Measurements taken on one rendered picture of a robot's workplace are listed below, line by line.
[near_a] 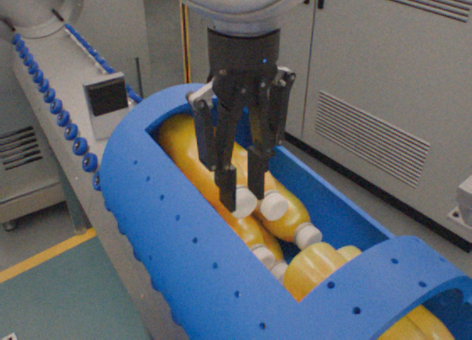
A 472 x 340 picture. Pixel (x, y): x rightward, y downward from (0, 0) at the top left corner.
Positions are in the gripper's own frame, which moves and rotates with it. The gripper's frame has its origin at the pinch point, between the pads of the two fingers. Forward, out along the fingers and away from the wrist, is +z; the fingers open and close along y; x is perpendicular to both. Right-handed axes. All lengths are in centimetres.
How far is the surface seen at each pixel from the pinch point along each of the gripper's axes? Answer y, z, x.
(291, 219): -8.5, 10.8, 0.7
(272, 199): -5.3, 5.8, -0.1
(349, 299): 3.8, -3.6, 22.5
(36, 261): 30, 118, -123
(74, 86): 0, 26, -93
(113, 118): -1, 21, -60
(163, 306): 10.8, 26.5, -6.5
